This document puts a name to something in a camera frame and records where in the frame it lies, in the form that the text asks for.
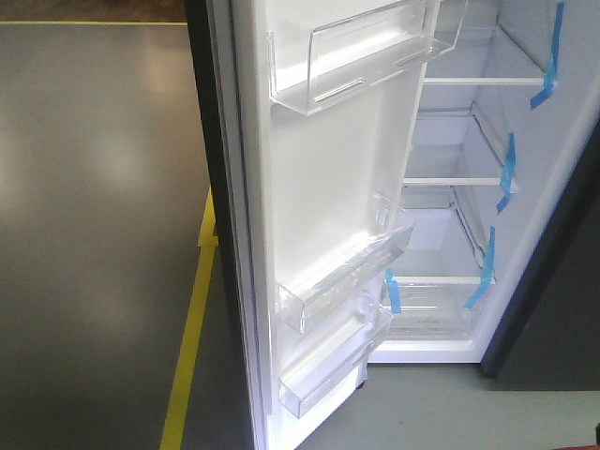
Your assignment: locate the dark fridge door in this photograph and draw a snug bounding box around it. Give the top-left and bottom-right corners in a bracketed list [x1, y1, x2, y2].
[182, 0, 470, 450]

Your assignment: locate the clear upper door bin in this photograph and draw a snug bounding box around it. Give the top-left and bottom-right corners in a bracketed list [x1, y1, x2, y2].
[266, 1, 468, 115]

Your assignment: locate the clear lower door bin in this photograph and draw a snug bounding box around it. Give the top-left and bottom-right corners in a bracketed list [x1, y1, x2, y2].
[279, 306, 392, 418]

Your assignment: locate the dark grey fridge body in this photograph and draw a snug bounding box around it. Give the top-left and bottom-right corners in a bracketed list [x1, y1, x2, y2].
[369, 1, 599, 372]

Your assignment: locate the clear door bin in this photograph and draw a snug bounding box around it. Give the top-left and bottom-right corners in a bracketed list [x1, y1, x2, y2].
[279, 306, 392, 418]
[266, 1, 468, 115]
[277, 193, 414, 335]

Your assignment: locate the yellow floor tape line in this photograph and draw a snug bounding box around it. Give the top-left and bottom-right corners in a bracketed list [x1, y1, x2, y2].
[1, 22, 208, 449]

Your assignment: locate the clear middle door bin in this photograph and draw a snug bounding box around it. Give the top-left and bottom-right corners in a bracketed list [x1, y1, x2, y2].
[277, 193, 414, 335]

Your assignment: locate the clear crisper drawer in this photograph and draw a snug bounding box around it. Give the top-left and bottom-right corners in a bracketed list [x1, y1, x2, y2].
[378, 276, 496, 341]

